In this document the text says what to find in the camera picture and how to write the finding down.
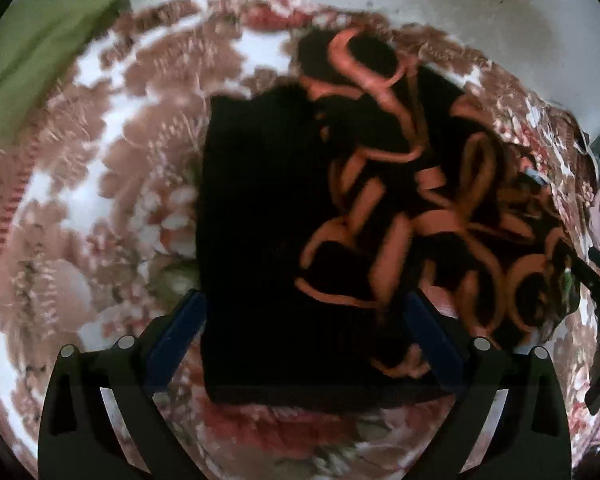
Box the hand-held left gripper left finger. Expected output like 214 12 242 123
37 290 209 480

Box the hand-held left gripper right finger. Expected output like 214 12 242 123
404 290 574 480

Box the black garment with orange print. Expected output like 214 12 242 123
195 27 588 407

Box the floral brown and white blanket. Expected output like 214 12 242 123
0 0 600 480

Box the green cloth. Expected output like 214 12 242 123
0 0 132 136

